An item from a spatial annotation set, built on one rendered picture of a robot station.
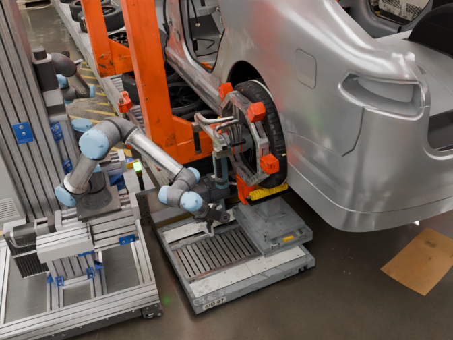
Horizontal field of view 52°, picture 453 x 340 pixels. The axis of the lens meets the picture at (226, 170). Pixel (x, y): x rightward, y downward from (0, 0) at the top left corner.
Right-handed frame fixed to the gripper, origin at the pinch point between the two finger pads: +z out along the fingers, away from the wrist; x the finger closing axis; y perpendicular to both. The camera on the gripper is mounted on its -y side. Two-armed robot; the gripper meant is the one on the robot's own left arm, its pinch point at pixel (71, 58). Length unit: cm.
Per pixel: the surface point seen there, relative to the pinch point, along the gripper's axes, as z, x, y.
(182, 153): -30, 74, 53
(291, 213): -58, 149, 82
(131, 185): -39, 40, 74
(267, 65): -79, 117, -30
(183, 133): -27, 74, 39
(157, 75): -33, 58, -4
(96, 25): 147, -10, 22
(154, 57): -33, 57, -15
